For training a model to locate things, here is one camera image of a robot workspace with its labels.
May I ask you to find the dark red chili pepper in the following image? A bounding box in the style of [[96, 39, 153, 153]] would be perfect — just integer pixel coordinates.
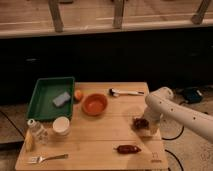
[[115, 145, 141, 154]]

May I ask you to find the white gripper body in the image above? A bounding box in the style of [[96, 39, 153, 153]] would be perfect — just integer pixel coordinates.
[[142, 115, 161, 137]]

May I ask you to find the blue device on floor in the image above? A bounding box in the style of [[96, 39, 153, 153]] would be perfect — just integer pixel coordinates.
[[182, 88, 203, 104]]

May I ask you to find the dark purple grape bunch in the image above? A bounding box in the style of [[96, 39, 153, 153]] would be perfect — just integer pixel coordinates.
[[133, 118, 149, 130]]

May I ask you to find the black cable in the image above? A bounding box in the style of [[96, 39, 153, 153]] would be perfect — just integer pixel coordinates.
[[161, 125, 185, 141]]

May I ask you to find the green plastic tray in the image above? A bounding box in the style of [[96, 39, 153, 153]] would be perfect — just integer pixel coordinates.
[[27, 77, 75, 122]]

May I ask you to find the white paper cup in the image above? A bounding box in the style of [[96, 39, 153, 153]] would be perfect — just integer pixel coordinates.
[[52, 116, 70, 135]]

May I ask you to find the yellow corn cob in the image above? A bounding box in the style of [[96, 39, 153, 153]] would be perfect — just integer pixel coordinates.
[[25, 131, 35, 152]]

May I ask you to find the red bowl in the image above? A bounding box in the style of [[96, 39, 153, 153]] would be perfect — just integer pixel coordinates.
[[82, 93, 108, 116]]

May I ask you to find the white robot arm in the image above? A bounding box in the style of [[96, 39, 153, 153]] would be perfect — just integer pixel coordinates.
[[142, 87, 213, 143]]

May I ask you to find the small orange fruit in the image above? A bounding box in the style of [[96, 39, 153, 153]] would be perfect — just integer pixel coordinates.
[[74, 90, 83, 101]]

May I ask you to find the clear plastic bottle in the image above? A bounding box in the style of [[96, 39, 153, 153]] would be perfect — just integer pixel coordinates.
[[27, 119, 48, 145]]

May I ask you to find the blue sponge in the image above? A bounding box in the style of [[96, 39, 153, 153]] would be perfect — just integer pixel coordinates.
[[53, 92, 71, 107]]

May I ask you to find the silver fork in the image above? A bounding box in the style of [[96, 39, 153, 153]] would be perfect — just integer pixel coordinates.
[[27, 154, 69, 164]]

